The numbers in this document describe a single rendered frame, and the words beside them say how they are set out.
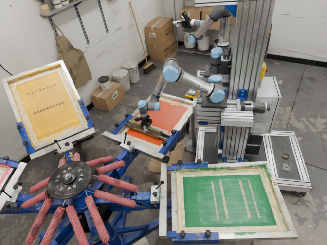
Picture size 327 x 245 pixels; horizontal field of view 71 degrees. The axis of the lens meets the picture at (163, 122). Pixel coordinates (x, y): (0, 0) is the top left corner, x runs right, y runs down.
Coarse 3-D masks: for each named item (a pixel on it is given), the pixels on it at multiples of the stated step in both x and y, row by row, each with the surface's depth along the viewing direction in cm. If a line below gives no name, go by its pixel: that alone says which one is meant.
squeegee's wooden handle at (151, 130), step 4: (132, 124) 227; (136, 124) 223; (140, 124) 222; (140, 128) 224; (148, 128) 217; (152, 128) 216; (148, 132) 221; (152, 132) 217; (156, 132) 214; (160, 132) 212
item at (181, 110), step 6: (168, 108) 251; (174, 108) 250; (180, 108) 249; (186, 108) 248; (180, 114) 242; (174, 120) 236; (156, 126) 232; (162, 126) 232; (168, 126) 231; (174, 126) 230; (168, 132) 224; (144, 138) 222; (150, 138) 221; (156, 138) 221; (156, 144) 215
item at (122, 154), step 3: (123, 150) 202; (120, 153) 200; (123, 153) 200; (126, 153) 199; (129, 153) 204; (117, 156) 198; (120, 156) 198; (123, 156) 197; (126, 156) 200; (117, 159) 196; (120, 159) 195; (123, 159) 198
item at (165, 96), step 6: (150, 96) 266; (162, 96) 267; (168, 96) 262; (174, 96) 261; (180, 102) 257; (186, 102) 252; (192, 102) 249; (138, 108) 252; (132, 114) 245; (192, 114) 238; (132, 120) 244; (186, 120) 229; (126, 126) 237; (180, 126) 224; (120, 132) 231; (126, 138) 220; (144, 144) 212; (156, 150) 205
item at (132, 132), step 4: (160, 100) 264; (160, 104) 259; (164, 104) 258; (168, 104) 257; (164, 108) 252; (148, 112) 250; (140, 120) 242; (152, 120) 240; (152, 124) 235; (128, 132) 231; (132, 132) 230; (136, 132) 229; (140, 132) 229; (136, 136) 225; (140, 136) 225; (144, 136) 224
